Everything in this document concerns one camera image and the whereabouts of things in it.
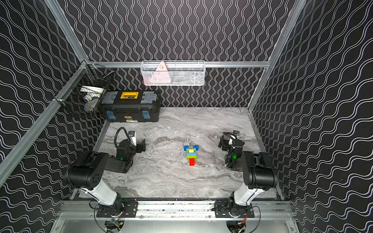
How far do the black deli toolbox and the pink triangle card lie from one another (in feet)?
0.53

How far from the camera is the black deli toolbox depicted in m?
1.01

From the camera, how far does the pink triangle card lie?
90 cm
